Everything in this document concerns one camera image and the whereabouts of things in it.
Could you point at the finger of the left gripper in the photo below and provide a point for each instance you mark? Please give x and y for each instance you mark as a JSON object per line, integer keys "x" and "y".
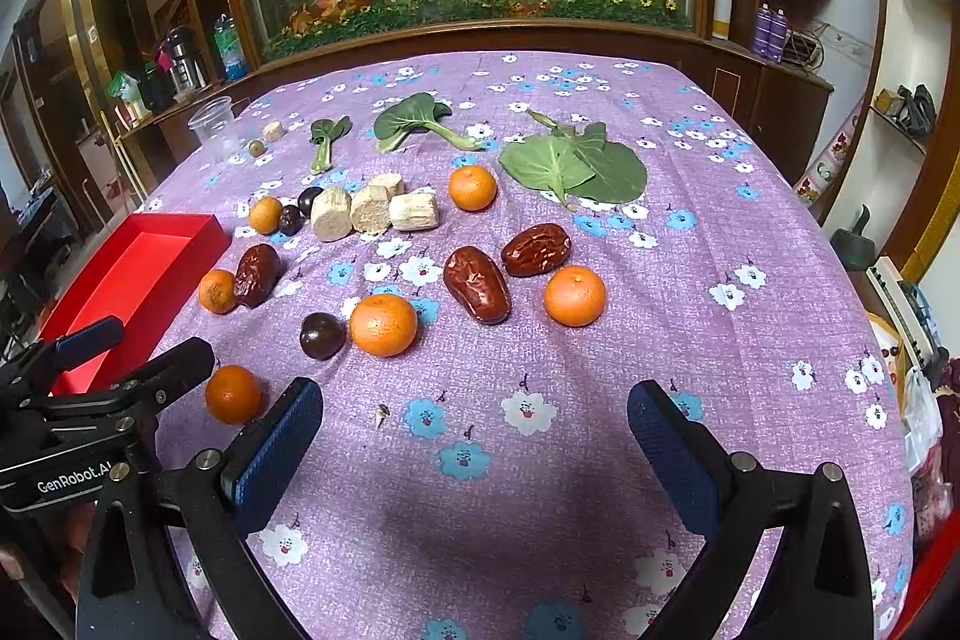
{"x": 159, "y": 382}
{"x": 44, "y": 360}

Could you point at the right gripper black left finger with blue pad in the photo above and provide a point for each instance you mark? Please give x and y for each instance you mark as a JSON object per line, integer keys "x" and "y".
{"x": 132, "y": 585}

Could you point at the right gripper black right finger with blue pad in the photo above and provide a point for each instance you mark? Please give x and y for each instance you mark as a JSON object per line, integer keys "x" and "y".
{"x": 818, "y": 583}

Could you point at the orange tangerine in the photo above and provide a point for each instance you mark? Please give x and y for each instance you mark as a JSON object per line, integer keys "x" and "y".
{"x": 472, "y": 188}
{"x": 383, "y": 325}
{"x": 575, "y": 296}
{"x": 216, "y": 291}
{"x": 233, "y": 395}

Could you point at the red date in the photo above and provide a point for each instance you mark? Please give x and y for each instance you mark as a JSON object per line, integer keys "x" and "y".
{"x": 477, "y": 284}
{"x": 256, "y": 275}
{"x": 537, "y": 250}

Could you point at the dark plum front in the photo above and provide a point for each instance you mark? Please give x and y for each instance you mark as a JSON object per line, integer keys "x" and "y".
{"x": 322, "y": 336}

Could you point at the dark plum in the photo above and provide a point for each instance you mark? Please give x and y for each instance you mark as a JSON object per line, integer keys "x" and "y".
{"x": 306, "y": 199}
{"x": 322, "y": 336}
{"x": 290, "y": 220}

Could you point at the beige corn piece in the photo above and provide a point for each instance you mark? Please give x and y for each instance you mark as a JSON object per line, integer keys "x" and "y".
{"x": 369, "y": 212}
{"x": 330, "y": 215}
{"x": 412, "y": 212}
{"x": 392, "y": 182}

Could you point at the red tray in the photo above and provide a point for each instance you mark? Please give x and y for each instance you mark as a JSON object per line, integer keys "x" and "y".
{"x": 143, "y": 274}

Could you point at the small orange kumquat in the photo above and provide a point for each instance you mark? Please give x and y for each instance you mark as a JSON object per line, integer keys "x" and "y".
{"x": 265, "y": 214}

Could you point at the dark plum beside kumquat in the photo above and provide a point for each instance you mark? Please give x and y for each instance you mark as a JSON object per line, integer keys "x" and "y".
{"x": 290, "y": 220}

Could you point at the dark plum back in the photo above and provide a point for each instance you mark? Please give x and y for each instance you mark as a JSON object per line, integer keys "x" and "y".
{"x": 306, "y": 199}

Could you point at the clear plastic cup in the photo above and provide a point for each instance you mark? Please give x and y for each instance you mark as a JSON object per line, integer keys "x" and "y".
{"x": 215, "y": 128}

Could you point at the small green roof birdhouse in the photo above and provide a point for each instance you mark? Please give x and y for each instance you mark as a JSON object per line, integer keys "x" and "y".
{"x": 126, "y": 90}

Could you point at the small beige piece by cup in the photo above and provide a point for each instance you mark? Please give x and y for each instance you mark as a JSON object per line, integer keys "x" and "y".
{"x": 273, "y": 131}

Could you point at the small bok choy left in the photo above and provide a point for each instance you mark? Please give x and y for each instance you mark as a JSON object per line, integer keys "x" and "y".
{"x": 324, "y": 133}

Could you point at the steel thermos flask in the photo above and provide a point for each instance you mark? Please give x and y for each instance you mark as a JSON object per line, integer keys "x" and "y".
{"x": 185, "y": 63}

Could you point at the purple floral tablecloth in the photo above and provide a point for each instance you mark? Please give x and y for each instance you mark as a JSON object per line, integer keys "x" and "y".
{"x": 485, "y": 484}

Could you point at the bok choy middle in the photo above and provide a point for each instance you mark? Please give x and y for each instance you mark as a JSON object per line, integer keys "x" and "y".
{"x": 419, "y": 113}

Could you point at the large green leaf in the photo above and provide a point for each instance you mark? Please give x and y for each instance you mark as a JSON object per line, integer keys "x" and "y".
{"x": 575, "y": 162}

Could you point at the purple bottle left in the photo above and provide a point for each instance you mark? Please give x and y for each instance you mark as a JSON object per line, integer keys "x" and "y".
{"x": 762, "y": 32}

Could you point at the purple bottle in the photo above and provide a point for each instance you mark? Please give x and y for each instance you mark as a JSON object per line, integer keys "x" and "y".
{"x": 779, "y": 31}
{"x": 762, "y": 32}

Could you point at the purple bottle right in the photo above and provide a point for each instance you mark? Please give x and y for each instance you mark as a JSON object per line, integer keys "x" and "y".
{"x": 779, "y": 31}

